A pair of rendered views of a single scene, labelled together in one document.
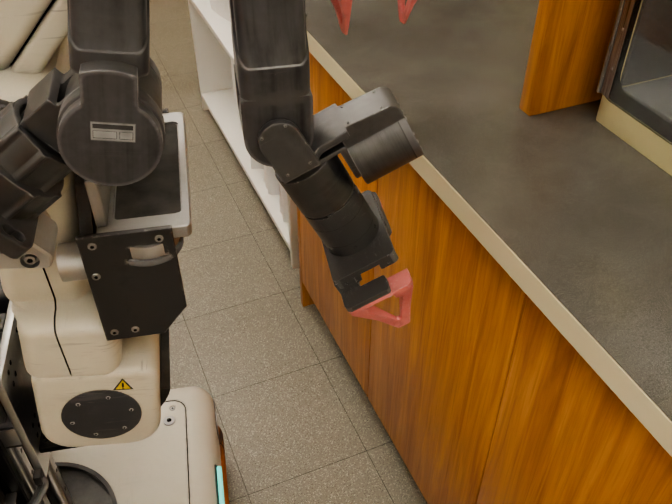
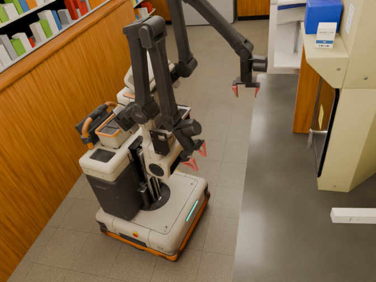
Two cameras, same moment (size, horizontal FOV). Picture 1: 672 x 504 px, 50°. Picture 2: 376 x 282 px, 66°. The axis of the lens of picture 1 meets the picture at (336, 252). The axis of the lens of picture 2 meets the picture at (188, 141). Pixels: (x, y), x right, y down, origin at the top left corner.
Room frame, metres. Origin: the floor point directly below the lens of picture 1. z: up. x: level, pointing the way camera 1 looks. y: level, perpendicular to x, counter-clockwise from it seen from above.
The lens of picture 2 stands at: (-0.17, -0.67, 1.90)
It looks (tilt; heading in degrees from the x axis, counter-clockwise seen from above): 39 degrees down; 43
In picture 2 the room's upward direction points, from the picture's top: 9 degrees counter-clockwise
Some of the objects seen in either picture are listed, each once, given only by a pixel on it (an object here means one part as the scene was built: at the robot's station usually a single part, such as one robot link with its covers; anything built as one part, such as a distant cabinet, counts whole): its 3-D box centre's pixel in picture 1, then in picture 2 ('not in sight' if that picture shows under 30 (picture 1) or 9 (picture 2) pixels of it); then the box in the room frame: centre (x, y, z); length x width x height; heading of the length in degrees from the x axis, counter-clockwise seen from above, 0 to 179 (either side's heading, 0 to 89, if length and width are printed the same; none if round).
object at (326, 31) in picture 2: not in sight; (325, 34); (0.77, -0.45, 1.54); 0.05 x 0.05 x 0.06; 13
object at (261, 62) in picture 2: not in sight; (254, 58); (1.01, -0.09, 1.31); 0.11 x 0.09 x 0.12; 102
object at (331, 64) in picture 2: not in sight; (319, 51); (0.83, -0.42, 1.46); 0.32 x 0.11 x 0.10; 23
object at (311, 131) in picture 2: not in sight; (315, 138); (0.74, -0.48, 1.17); 0.05 x 0.03 x 0.10; 113
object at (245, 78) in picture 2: not in sight; (245, 76); (1.00, -0.05, 1.21); 0.10 x 0.07 x 0.07; 113
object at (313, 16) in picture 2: not in sight; (322, 15); (0.90, -0.39, 1.56); 0.10 x 0.10 x 0.09; 23
